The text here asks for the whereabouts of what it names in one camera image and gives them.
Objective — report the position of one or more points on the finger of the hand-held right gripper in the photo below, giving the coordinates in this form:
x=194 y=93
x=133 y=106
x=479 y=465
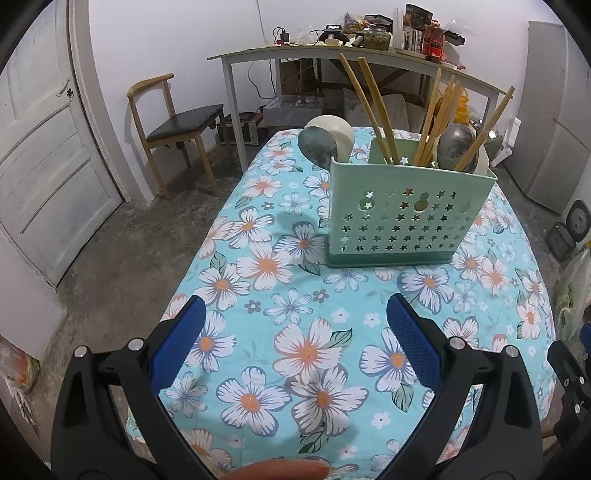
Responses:
x=585 y=336

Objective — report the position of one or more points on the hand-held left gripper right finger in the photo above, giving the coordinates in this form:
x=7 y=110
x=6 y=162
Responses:
x=415 y=341

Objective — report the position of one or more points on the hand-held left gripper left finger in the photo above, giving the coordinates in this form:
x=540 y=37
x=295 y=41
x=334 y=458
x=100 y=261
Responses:
x=180 y=341

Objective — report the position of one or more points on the green utensil holder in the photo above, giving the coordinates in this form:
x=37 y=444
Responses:
x=401 y=230

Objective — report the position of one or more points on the metal spoon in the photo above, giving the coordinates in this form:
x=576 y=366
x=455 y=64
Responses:
x=318 y=145
x=455 y=143

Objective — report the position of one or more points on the bunch of wooden chopsticks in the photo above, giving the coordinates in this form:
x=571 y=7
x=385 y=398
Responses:
x=444 y=113

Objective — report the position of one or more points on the person's left hand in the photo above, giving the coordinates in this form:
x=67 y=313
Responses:
x=286 y=470

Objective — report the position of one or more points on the clear plastic bag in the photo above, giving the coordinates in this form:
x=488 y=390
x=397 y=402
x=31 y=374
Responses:
x=572 y=286

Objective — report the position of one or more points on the black rice cooker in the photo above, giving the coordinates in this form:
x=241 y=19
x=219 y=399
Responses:
x=570 y=221

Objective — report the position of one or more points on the floral tablecloth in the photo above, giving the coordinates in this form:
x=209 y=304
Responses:
x=295 y=295

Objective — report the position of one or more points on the orange white plastic bag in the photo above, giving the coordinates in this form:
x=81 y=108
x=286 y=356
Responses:
x=18 y=369

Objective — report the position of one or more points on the white plastic stool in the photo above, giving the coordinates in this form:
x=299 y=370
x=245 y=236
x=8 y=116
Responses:
x=513 y=134

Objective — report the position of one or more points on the wooden chair black seat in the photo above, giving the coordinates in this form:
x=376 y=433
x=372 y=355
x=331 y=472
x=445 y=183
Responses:
x=184 y=122

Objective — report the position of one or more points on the grey refrigerator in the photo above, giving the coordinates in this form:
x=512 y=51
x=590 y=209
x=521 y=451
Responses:
x=549 y=115

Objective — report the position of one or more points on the white panel door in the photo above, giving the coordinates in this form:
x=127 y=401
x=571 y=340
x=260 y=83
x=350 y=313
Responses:
x=46 y=161

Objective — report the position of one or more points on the grey cushion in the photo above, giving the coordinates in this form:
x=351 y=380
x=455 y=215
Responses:
x=369 y=104

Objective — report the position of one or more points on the yellow bag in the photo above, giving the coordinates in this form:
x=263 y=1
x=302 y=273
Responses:
x=461 y=104

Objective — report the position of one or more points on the wooden table white legs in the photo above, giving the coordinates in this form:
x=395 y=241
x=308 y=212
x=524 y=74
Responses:
x=231 y=101

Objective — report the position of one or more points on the grey storage box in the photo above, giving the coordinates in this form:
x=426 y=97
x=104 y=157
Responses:
x=295 y=108

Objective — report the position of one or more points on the cardboard box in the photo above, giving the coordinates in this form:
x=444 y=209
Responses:
x=295 y=76

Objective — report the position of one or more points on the red drink bottle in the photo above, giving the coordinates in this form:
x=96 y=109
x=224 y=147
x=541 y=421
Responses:
x=434 y=41

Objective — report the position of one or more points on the glass jar green contents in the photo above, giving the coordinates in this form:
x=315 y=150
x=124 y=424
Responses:
x=376 y=38

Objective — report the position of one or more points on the clear plastic rack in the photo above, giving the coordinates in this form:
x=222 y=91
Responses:
x=406 y=34

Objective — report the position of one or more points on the black gadget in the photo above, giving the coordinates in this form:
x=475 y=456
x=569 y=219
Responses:
x=331 y=31

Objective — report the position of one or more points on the black power adapter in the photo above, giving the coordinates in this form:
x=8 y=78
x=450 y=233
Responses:
x=282 y=34

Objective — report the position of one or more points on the dark brown box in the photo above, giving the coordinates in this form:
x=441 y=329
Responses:
x=418 y=13

